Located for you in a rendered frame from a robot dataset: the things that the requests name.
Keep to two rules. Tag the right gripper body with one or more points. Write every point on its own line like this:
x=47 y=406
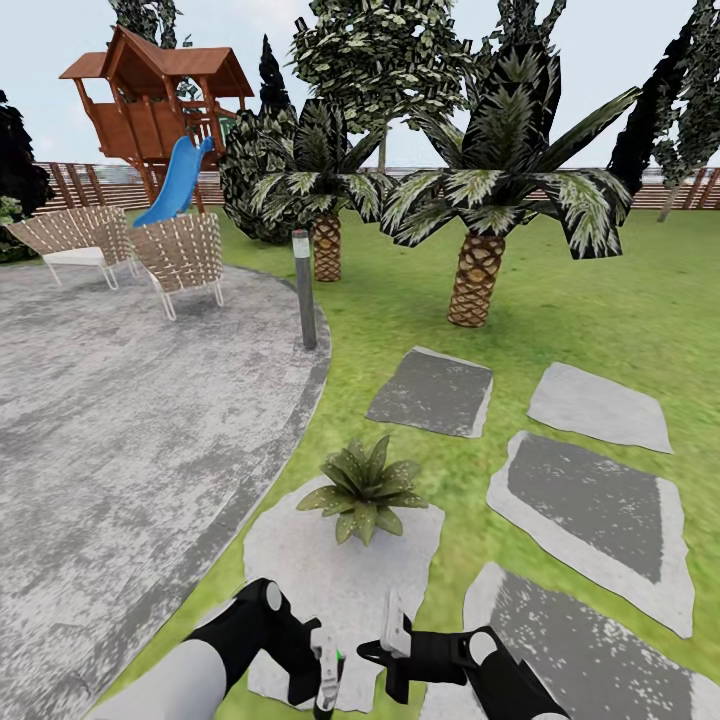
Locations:
x=417 y=667

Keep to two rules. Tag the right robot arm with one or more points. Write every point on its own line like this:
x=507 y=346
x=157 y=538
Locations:
x=506 y=691

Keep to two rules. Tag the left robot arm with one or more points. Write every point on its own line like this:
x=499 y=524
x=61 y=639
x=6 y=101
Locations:
x=190 y=683

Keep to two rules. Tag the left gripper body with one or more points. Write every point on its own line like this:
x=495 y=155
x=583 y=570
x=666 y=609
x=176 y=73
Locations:
x=305 y=671

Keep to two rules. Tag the garden chair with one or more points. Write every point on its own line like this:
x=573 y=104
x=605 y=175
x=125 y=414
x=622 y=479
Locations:
x=80 y=237
x=180 y=254

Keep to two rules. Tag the pot plant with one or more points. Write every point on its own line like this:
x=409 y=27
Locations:
x=363 y=491

